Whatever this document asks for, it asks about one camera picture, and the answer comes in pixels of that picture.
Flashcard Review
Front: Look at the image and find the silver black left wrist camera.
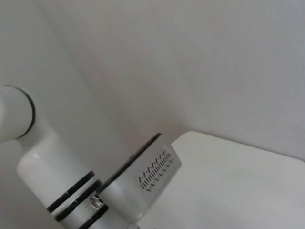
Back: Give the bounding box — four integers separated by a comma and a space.
99, 133, 183, 223

